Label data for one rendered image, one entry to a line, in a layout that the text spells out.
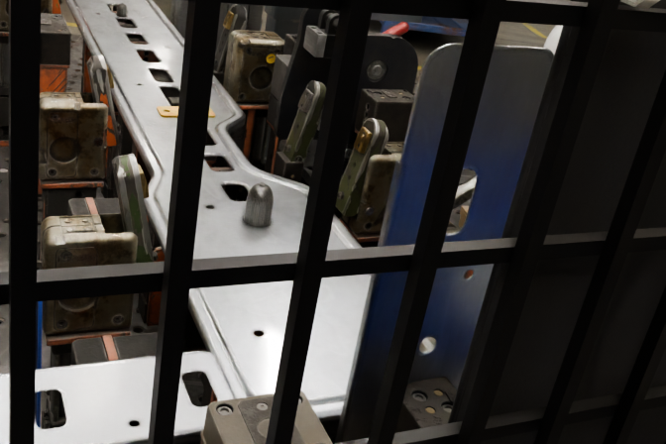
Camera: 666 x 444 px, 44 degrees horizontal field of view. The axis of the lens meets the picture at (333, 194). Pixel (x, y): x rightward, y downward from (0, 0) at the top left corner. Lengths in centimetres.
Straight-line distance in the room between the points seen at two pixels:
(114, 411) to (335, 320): 25
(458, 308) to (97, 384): 30
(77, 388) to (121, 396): 4
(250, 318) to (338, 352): 9
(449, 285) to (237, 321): 27
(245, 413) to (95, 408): 14
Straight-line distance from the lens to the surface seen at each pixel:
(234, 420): 61
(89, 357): 78
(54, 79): 154
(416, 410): 62
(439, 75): 52
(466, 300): 62
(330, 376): 76
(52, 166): 118
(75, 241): 83
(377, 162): 104
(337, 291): 87
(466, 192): 92
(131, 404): 70
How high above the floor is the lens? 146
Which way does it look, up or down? 25 degrees down
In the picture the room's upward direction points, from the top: 11 degrees clockwise
